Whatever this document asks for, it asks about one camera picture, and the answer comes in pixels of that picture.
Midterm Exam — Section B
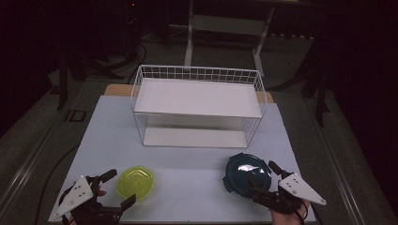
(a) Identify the glass container with blue lid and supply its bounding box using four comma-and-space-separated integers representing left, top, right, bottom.
222, 152, 273, 200

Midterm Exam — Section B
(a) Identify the person's right hand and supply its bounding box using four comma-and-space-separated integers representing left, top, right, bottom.
270, 200, 312, 225

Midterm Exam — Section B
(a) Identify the dark device with red light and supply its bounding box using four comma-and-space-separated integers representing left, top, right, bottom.
123, 0, 142, 41

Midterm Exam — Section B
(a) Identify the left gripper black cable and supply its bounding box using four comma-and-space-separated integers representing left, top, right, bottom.
57, 184, 78, 204

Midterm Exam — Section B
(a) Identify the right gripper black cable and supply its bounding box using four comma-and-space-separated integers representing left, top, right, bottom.
294, 202, 324, 225

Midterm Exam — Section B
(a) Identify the black floor cable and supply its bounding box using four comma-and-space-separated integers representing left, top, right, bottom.
33, 142, 82, 225

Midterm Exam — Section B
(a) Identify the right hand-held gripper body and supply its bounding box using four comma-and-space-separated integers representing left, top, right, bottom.
252, 170, 328, 216

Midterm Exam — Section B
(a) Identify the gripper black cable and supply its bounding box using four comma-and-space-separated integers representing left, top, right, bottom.
57, 184, 78, 204
294, 202, 324, 225

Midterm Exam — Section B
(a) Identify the black floor socket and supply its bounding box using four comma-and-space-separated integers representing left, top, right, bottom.
64, 109, 87, 124

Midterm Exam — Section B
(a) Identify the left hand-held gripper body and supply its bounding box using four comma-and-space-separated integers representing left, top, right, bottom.
51, 174, 125, 225

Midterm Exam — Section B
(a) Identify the white wire shelf rack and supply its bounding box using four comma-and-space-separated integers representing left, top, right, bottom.
130, 64, 268, 149

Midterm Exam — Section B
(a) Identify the metal floor rail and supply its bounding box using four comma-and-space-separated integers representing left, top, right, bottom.
304, 97, 367, 225
0, 120, 62, 214

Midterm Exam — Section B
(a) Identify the person's left hand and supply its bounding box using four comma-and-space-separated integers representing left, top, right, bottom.
93, 186, 108, 199

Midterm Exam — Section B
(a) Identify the white metal stand frame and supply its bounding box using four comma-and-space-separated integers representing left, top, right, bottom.
183, 0, 276, 78

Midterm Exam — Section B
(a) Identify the bundle of black cables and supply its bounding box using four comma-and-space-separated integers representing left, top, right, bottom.
123, 41, 148, 83

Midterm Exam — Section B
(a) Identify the pale blue table mat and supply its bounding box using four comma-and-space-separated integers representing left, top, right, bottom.
48, 95, 317, 223

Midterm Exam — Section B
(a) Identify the green plastic bowl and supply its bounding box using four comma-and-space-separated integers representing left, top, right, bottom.
116, 165, 155, 202

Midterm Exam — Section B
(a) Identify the black stand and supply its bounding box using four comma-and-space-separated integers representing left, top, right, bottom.
55, 51, 85, 111
299, 55, 331, 128

